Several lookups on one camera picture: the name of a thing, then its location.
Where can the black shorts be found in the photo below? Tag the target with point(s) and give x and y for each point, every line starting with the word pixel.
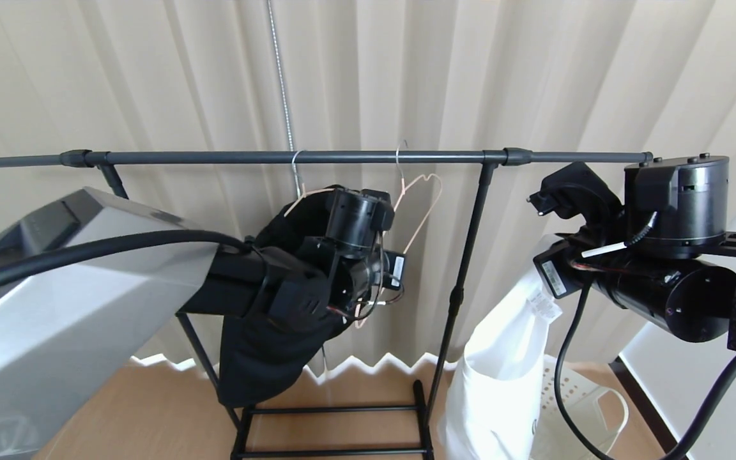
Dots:
pixel 266 364

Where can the white laundry basket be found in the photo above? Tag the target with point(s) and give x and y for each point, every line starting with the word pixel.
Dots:
pixel 585 396

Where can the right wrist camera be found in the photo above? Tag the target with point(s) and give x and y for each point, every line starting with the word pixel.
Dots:
pixel 572 195

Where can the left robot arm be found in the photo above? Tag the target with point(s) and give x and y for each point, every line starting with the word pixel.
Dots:
pixel 55 332

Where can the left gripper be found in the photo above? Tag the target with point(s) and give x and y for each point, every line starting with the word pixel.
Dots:
pixel 386 268

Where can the pink clothes hanger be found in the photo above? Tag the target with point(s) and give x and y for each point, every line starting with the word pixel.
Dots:
pixel 298 201
pixel 429 211

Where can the metal curtain wand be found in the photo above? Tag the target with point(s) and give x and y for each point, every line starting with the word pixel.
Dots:
pixel 283 83

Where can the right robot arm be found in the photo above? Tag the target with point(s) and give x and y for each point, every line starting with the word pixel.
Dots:
pixel 674 204

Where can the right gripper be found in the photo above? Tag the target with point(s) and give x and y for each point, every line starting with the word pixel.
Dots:
pixel 575 268

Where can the beige curtain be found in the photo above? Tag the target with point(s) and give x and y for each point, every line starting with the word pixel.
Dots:
pixel 151 76

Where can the white garment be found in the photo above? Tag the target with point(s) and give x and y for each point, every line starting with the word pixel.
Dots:
pixel 502 383

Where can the black clothes rack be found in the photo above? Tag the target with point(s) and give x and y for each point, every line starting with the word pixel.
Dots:
pixel 214 157

